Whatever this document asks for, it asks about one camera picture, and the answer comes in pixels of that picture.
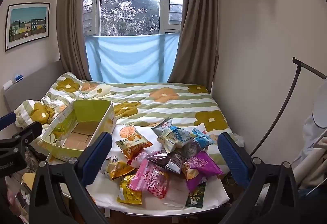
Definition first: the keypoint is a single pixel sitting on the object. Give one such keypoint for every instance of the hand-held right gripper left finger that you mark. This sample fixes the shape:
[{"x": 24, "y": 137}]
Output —
[{"x": 98, "y": 156}]

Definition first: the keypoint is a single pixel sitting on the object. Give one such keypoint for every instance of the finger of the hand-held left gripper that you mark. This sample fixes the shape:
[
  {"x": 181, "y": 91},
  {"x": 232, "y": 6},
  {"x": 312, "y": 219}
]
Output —
[
  {"x": 7, "y": 119},
  {"x": 28, "y": 130}
]

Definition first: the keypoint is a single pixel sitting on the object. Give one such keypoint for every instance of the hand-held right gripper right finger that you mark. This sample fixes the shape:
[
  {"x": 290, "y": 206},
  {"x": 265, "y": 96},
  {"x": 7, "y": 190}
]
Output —
[{"x": 233, "y": 160}]

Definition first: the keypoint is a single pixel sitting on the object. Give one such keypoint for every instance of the yellow potato chip bag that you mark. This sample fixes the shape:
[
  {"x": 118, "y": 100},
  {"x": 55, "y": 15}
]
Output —
[{"x": 118, "y": 169}]

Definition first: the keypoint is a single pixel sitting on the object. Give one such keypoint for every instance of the yellow green cardboard box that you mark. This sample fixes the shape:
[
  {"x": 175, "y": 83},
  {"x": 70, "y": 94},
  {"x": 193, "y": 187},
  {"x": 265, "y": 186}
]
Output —
[{"x": 84, "y": 132}]

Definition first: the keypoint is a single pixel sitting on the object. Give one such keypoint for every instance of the purple snack packet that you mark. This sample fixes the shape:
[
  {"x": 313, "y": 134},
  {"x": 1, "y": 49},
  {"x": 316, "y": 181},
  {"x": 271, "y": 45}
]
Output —
[{"x": 201, "y": 166}]

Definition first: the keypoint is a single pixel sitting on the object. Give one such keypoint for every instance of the yellow red snack packet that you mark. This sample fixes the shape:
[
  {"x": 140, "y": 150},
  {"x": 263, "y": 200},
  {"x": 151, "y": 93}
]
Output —
[{"x": 129, "y": 192}]

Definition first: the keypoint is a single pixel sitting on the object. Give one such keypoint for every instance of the pink snack packet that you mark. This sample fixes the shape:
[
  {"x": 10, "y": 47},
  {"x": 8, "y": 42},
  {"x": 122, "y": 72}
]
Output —
[{"x": 150, "y": 179}]

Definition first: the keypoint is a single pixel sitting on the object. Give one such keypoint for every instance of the translucent white packet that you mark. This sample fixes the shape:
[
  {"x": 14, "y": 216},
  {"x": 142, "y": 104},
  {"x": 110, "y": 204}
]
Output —
[{"x": 176, "y": 193}]

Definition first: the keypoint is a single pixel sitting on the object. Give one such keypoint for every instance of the small white item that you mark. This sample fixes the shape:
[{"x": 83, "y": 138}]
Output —
[{"x": 7, "y": 84}]

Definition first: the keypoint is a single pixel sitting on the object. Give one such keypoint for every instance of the blue snack packet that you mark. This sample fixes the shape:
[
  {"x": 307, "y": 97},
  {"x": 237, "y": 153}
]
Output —
[{"x": 203, "y": 139}]

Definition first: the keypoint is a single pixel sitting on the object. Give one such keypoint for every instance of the orange white cracker packet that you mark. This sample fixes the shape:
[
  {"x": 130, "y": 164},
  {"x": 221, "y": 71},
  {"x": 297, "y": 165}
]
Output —
[{"x": 132, "y": 143}]

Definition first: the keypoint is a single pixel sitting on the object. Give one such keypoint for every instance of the small pink white packet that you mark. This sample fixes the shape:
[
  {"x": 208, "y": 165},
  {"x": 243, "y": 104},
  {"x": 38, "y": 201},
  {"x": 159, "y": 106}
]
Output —
[{"x": 138, "y": 158}]

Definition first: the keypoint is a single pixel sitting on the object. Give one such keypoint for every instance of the grey headboard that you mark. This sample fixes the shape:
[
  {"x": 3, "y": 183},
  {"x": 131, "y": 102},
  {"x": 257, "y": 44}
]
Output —
[{"x": 30, "y": 86}]

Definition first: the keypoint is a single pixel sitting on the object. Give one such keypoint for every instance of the small blue item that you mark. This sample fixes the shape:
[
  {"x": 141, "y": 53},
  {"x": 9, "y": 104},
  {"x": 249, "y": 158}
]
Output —
[{"x": 18, "y": 77}]

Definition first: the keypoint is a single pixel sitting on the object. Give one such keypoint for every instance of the dark green snack packet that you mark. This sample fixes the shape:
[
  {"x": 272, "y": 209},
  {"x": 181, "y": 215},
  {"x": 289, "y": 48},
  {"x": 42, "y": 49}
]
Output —
[{"x": 196, "y": 197}]

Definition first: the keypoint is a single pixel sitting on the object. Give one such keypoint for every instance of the pale blue white packet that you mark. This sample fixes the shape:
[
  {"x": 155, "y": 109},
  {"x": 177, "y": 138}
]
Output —
[{"x": 175, "y": 138}]

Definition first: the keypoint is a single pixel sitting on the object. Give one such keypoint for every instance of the dark brown snack packet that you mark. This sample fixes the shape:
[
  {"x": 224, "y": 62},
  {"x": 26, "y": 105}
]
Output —
[{"x": 166, "y": 160}]

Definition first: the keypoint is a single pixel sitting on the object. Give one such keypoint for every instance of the grey snack packet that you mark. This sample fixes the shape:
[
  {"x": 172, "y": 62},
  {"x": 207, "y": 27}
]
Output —
[{"x": 162, "y": 125}]

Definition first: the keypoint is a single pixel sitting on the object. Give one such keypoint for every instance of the black arched stand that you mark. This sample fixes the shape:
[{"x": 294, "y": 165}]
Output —
[{"x": 281, "y": 106}]

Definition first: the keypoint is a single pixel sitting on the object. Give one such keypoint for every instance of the white garment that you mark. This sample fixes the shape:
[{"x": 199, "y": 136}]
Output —
[{"x": 311, "y": 157}]

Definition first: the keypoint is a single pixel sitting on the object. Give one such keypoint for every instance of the striped floral blanket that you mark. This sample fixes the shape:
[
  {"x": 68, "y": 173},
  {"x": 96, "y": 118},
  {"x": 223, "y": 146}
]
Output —
[{"x": 163, "y": 106}]

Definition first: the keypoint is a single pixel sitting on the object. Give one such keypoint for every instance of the framed houses picture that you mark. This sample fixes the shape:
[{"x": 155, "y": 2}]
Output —
[{"x": 26, "y": 26}]

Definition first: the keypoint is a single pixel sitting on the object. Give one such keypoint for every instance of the light blue cloth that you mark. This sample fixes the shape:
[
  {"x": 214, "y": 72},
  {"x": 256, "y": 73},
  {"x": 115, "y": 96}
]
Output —
[{"x": 130, "y": 58}]

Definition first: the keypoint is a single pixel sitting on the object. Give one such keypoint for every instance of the brown curtain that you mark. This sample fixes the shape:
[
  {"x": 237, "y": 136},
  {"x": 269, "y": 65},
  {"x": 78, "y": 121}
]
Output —
[
  {"x": 195, "y": 35},
  {"x": 72, "y": 22}
]

